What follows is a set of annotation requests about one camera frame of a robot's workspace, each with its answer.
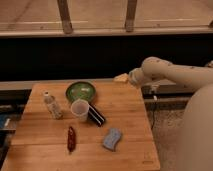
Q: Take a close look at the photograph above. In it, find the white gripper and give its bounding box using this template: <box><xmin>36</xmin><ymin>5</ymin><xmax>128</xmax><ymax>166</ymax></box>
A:
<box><xmin>113</xmin><ymin>68</ymin><xmax>144</xmax><ymax>88</ymax></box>

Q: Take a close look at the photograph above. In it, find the red chili pepper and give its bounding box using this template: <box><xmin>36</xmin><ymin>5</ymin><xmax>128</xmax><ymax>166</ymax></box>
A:
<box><xmin>67</xmin><ymin>127</ymin><xmax>76</xmax><ymax>152</ymax></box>

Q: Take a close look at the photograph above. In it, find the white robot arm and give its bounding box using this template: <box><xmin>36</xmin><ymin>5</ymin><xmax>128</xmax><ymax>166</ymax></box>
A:
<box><xmin>114</xmin><ymin>56</ymin><xmax>213</xmax><ymax>171</ymax></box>

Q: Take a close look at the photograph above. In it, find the green ceramic bowl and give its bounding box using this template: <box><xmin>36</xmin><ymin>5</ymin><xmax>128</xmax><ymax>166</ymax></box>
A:
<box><xmin>65</xmin><ymin>81</ymin><xmax>96</xmax><ymax>102</ymax></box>

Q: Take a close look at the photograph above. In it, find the clear plastic cup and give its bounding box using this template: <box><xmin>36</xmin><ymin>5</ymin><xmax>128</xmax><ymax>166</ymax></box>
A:
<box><xmin>70</xmin><ymin>99</ymin><xmax>89</xmax><ymax>122</ymax></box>

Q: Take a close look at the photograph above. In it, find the blue sponge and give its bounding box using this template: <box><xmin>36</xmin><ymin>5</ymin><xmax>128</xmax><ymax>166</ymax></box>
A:
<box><xmin>103</xmin><ymin>128</ymin><xmax>122</xmax><ymax>151</ymax></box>

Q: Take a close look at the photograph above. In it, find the clear plastic bottle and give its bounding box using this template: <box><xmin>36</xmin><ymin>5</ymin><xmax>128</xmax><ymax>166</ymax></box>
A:
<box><xmin>44</xmin><ymin>92</ymin><xmax>63</xmax><ymax>119</ymax></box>

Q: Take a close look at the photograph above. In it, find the right metal post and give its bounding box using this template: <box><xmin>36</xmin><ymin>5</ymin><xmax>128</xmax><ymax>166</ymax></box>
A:
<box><xmin>124</xmin><ymin>0</ymin><xmax>137</xmax><ymax>32</ymax></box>

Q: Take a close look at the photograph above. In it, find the metal post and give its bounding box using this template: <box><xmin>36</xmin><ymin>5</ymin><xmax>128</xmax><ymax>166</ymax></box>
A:
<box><xmin>57</xmin><ymin>0</ymin><xmax>73</xmax><ymax>34</ymax></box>
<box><xmin>124</xmin><ymin>0</ymin><xmax>137</xmax><ymax>32</ymax></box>

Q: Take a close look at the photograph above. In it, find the left metal post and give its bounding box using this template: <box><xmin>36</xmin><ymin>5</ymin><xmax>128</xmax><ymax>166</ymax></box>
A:
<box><xmin>57</xmin><ymin>0</ymin><xmax>73</xmax><ymax>34</ymax></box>

